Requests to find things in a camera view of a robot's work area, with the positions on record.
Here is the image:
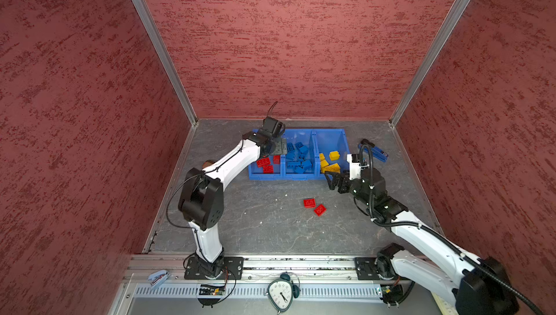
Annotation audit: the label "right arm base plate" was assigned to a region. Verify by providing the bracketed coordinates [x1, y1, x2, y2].
[354, 257, 411, 285]

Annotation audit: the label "heart-shaped white clock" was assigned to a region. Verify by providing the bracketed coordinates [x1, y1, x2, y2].
[265, 272, 301, 314]

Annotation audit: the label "plaid glasses case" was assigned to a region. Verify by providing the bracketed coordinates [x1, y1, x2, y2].
[202, 160, 215, 169]

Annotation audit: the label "blue legos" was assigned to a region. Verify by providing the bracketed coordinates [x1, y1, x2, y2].
[285, 141, 314, 175]

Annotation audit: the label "red lego upside down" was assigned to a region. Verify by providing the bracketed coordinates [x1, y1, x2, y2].
[303, 199, 317, 209]

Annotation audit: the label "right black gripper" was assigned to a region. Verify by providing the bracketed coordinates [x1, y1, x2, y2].
[324, 169, 373, 206]

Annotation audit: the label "yellow legos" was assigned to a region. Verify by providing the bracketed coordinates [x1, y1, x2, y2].
[319, 151, 341, 174]

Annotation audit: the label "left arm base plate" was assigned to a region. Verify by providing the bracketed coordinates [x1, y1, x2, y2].
[184, 256, 245, 280]

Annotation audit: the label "blue three-compartment bin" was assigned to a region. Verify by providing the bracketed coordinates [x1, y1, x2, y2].
[248, 128, 350, 181]

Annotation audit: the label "blue black stapler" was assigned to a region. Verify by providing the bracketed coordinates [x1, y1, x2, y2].
[358, 138, 389, 162]

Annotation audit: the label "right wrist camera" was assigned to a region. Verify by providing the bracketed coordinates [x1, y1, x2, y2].
[346, 154, 369, 180]

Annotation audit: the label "small blue stapler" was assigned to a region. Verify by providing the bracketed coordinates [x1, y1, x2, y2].
[148, 270, 169, 289]

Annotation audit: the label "aluminium rail frame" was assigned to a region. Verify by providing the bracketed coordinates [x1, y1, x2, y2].
[108, 253, 492, 315]

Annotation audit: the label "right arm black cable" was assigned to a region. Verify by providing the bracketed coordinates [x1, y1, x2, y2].
[358, 143, 544, 315]

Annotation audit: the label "red rounded lego brick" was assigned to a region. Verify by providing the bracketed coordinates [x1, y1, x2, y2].
[314, 204, 327, 217]

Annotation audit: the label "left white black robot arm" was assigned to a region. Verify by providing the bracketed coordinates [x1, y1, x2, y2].
[178, 117, 285, 279]

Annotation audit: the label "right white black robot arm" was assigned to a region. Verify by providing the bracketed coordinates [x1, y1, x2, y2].
[324, 170, 520, 314]

